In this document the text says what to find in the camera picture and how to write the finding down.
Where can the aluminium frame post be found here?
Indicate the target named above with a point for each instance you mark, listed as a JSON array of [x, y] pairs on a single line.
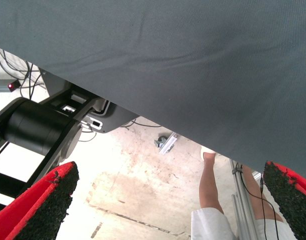
[[243, 212]]

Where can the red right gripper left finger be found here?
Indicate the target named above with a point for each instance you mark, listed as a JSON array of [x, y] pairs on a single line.
[[30, 212]]

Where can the person bare leg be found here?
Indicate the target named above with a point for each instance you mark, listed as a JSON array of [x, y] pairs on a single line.
[[255, 185], [209, 185]]

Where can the black frame with cylinder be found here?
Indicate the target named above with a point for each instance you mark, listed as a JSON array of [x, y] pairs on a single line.
[[38, 127]]

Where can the grey caster wheel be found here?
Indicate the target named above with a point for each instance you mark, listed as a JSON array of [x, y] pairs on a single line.
[[161, 143]]

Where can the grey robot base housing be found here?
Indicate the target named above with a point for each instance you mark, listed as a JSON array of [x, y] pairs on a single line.
[[120, 120]]

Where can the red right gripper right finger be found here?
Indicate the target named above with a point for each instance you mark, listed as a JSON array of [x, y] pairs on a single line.
[[295, 207]]

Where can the white shorts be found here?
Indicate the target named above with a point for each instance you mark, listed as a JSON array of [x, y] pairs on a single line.
[[210, 225]]

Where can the dark grey table cloth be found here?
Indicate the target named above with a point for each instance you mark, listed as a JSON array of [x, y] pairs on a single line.
[[168, 62]]

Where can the small box with red light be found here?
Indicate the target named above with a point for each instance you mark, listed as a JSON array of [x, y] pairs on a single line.
[[14, 85]]

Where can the short aluminium profile piece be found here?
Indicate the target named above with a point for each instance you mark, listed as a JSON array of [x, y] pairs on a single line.
[[170, 142]]

